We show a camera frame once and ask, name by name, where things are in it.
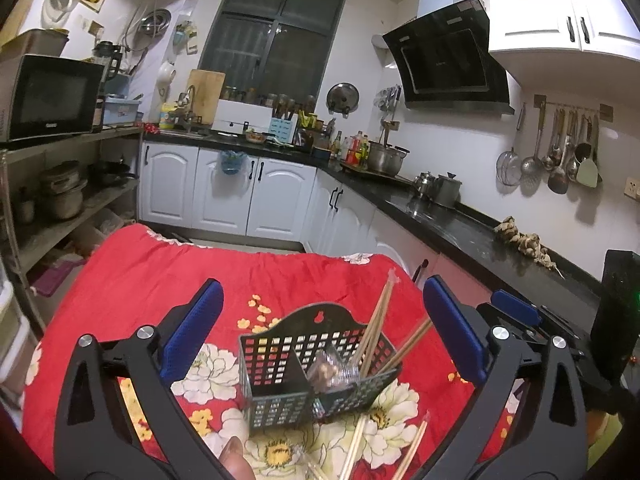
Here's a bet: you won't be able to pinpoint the steel ladle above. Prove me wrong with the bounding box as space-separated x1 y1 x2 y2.
521 110 546 176

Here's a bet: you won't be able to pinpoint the black microwave oven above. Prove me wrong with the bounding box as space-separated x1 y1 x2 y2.
0 54 105 143

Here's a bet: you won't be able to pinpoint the pale blue plastic basket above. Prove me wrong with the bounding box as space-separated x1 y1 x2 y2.
102 94 142 127

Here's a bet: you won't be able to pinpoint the small hanging kitchen tools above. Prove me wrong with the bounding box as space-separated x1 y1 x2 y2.
372 86 403 131

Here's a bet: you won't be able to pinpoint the black frying pan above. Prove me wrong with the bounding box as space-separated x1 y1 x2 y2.
90 160 138 186

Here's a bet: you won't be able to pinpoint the hanging bag of packets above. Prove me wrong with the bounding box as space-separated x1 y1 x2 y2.
174 21 198 56

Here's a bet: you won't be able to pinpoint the dark green utensil basket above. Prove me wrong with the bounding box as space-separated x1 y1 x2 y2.
238 301 403 436

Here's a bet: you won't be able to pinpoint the crumpled clear plastic wrapper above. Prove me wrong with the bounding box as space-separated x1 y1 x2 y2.
306 345 363 392

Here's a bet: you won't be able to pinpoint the person's left hand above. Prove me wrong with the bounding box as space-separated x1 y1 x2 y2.
216 436 256 480

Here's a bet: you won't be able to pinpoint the black range hood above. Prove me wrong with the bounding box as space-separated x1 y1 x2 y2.
382 0 516 115

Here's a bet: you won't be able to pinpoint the wall-hung metal pot lid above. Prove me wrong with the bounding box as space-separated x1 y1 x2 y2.
326 82 360 115

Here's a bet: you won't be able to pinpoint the white hanging jug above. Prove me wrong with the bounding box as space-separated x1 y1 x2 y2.
156 60 177 101

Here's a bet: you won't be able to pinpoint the steel canister with black lid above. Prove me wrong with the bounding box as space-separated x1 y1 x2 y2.
432 172 463 209

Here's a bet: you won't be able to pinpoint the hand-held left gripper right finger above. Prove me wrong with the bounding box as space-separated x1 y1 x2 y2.
423 275 588 480

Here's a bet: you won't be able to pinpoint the dark kitchen window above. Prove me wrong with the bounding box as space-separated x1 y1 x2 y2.
200 0 348 111

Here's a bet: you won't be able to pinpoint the small steel kettle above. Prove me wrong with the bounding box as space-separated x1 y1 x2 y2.
414 171 438 199

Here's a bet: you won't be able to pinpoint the wooden chopstick pair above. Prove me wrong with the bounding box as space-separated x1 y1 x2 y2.
391 411 431 480
382 316 434 367
357 269 398 378
339 411 373 480

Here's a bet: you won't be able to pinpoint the white countertop box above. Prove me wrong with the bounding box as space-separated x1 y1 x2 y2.
212 99 273 136

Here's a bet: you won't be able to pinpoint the stacked metal pots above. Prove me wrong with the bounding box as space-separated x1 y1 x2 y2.
40 160 88 221

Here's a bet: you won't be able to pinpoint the hanging steel bowl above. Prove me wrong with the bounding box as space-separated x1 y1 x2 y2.
137 8 171 36

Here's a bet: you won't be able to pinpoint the wall utensil rail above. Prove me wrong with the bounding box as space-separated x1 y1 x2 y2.
532 94 615 122

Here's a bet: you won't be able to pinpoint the large steel stockpot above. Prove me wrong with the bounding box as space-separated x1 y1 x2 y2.
367 141 408 177

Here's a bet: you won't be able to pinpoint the black kitchen countertop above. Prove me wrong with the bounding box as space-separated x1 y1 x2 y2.
142 127 608 306

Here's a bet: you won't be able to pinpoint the pale green spatula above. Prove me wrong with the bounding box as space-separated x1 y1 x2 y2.
576 115 601 188

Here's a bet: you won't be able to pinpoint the large steel spoon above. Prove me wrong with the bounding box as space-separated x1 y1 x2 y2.
547 110 571 195

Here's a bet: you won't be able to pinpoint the metal sink faucet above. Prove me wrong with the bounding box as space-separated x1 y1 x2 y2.
175 85 202 133

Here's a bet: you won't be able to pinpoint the group of condiment bottles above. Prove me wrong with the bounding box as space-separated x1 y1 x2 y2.
330 130 371 167

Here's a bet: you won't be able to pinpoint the grey plastic drawer tower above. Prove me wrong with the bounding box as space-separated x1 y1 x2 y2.
0 280 40 396

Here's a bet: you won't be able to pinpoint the blue knife block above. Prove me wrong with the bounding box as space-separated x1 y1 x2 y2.
270 112 299 143

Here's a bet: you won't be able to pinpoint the blue hanging bag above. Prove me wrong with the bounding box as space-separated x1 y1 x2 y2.
218 149 249 177

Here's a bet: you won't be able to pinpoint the red floral blanket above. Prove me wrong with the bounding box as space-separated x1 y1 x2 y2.
20 224 526 480

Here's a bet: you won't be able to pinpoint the beige container with dark lid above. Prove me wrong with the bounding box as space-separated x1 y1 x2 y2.
0 29 70 58

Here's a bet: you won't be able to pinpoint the dark blender jug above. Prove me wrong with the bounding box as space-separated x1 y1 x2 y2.
92 40 123 83

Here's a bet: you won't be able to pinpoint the purple plastic tray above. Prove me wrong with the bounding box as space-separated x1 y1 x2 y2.
30 260 86 297

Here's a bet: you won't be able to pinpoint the white upper cabinet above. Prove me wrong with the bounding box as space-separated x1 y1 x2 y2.
487 0 640 86

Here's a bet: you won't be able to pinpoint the wooden cutting board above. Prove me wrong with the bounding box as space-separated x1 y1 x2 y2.
186 69 227 126

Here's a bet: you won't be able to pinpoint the wire skimmer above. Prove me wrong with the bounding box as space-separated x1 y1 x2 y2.
496 102 527 187

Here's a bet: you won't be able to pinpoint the row of glass jars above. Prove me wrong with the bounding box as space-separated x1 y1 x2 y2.
222 86 318 113

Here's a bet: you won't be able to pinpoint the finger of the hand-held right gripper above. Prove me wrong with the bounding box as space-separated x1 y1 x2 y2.
475 302 526 335
490 289 583 348

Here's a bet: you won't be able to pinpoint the metal shelf rack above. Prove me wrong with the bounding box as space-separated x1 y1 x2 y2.
0 125 143 341

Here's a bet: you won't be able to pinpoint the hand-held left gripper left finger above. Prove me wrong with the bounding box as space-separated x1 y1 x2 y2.
54 279 224 480

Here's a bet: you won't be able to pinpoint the pile of ginger roots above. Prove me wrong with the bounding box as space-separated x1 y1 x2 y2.
494 216 556 271

